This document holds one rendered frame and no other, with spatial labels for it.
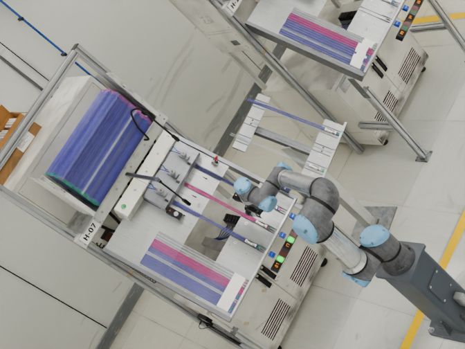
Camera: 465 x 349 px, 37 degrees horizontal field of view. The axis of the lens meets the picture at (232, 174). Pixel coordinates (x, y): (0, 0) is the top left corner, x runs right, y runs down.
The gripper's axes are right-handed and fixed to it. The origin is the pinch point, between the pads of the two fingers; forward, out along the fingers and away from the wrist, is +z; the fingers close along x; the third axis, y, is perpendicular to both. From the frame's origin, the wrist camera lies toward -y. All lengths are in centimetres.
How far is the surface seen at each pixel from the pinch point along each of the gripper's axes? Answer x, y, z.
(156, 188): -10, -51, -5
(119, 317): -69, -126, 172
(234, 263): -23.4, -2.4, 14.2
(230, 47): 96, -80, 31
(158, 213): -20, -47, 2
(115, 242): -42, -57, -1
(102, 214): -35, -65, -12
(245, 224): -3.6, -7.0, 12.9
